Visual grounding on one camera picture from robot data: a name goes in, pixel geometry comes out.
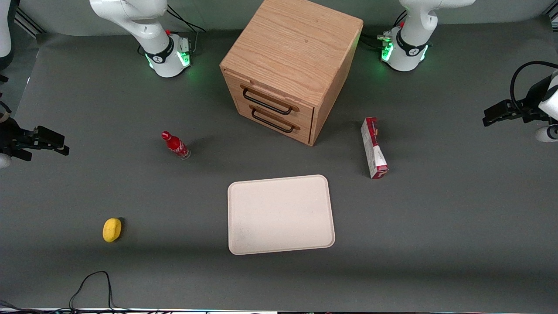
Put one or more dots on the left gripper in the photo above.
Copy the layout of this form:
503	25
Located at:
526	110

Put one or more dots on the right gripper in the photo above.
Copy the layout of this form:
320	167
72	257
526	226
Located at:
11	136

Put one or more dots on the red cookie box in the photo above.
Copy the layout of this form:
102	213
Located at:
374	148

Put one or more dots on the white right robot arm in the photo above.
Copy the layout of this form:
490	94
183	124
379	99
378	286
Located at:
152	30

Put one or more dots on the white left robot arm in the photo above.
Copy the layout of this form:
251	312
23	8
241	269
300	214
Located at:
412	48

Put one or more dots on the beige plastic tray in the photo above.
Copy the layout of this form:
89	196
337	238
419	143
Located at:
279	213

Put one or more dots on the yellow lemon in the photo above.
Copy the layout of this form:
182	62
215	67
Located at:
111	230

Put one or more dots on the red soda bottle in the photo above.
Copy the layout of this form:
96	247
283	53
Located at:
175	145

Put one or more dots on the grey table mat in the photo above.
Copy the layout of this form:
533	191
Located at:
436	244

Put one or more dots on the wooden drawer cabinet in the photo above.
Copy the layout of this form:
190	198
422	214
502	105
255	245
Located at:
296	48

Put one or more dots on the aluminium frame rail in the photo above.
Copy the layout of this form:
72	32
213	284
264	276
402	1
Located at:
29	22

